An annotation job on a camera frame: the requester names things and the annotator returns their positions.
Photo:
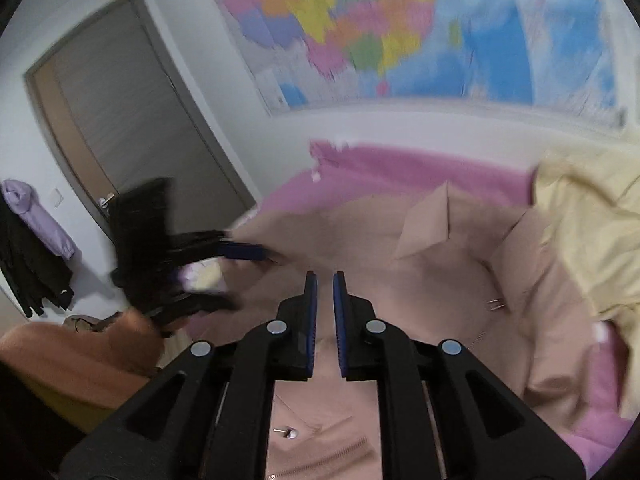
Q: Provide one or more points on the dusty pink shirt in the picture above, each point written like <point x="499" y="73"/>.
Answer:
<point x="350" y="240"/>

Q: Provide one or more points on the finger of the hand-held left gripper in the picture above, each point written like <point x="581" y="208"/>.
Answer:
<point x="200" y="304"/>
<point x="242" y="251"/>

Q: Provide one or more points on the pink blanket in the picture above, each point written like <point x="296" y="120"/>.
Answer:
<point x="400" y="170"/>

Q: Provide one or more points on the large colourful wall map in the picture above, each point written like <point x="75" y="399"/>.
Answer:
<point x="400" y="35"/>

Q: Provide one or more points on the black hanging clothes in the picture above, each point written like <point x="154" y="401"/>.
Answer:
<point x="25" y="270"/>

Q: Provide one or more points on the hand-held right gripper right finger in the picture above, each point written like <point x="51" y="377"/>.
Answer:
<point x="339" y="325"/>

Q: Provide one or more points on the white light switch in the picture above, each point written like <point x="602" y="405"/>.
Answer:
<point x="58" y="198"/>

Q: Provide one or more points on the purple hanging jacket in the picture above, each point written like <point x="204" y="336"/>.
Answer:
<point x="35" y="220"/>

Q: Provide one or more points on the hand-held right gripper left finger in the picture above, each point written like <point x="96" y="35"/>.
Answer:
<point x="312" y="325"/>

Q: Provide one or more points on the grey door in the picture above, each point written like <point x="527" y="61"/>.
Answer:
<point x="125" y="110"/>

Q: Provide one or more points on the pale yellow garment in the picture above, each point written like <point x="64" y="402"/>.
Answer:
<point x="590" y="220"/>

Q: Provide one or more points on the person's left forearm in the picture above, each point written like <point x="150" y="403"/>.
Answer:
<point x="75" y="360"/>

